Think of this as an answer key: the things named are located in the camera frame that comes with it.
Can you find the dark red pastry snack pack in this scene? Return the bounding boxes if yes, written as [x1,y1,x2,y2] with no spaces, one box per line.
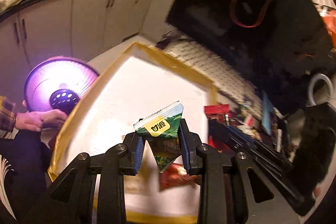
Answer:
[159,163,201,191]

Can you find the green pea snack pack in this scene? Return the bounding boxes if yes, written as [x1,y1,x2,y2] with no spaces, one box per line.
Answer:
[133,101,183,173]

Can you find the red candy pack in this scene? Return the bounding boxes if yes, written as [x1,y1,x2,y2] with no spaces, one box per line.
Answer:
[204,104,230,122]

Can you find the person's hand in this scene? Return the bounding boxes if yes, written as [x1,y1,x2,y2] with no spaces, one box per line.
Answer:
[15,109,68,132]

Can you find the gold-edged white tray box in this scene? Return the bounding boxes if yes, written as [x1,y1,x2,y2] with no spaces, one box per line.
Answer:
[48,42,218,223]

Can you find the light blue booklet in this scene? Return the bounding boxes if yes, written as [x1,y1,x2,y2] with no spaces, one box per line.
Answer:
[261,90,273,136]

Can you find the beige mechanical keyboard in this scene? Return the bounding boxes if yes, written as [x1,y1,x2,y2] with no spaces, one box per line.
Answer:
[165,40,261,119]

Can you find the white kitchen cabinets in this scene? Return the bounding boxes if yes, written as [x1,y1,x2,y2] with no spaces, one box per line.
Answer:
[1,0,173,98]

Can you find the black computer monitor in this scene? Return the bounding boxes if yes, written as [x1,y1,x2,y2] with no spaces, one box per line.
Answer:
[168,0,335,96]

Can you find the white ring light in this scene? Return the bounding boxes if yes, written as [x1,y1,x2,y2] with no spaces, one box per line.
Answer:
[307,73,334,106]

